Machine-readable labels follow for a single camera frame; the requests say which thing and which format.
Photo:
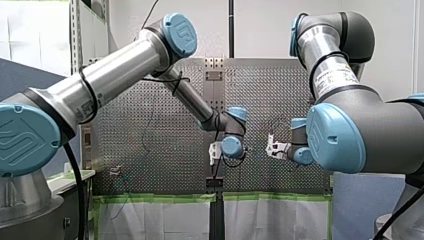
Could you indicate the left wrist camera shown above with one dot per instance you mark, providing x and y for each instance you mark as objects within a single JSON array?
[{"x": 215, "y": 150}]

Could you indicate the connector holder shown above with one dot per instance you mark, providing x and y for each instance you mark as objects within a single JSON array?
[{"x": 115, "y": 170}]

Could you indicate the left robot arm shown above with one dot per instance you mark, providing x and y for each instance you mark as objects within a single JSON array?
[{"x": 120, "y": 68}]

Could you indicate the black pole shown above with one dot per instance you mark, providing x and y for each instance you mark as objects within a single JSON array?
[{"x": 231, "y": 30}]

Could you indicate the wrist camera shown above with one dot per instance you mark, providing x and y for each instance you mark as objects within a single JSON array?
[
  {"x": 277, "y": 149},
  {"x": 215, "y": 150}
]

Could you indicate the grey board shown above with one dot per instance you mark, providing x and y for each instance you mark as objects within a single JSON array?
[{"x": 363, "y": 203}]

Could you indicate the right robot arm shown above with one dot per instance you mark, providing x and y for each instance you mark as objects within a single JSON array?
[{"x": 366, "y": 133}]

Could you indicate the grey cabinet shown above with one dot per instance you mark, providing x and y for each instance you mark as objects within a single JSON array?
[{"x": 71, "y": 206}]

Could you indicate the metal shelf rack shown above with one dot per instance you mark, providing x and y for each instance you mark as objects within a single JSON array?
[{"x": 76, "y": 36}]

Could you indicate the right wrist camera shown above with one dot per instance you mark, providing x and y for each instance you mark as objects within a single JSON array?
[{"x": 277, "y": 149}]

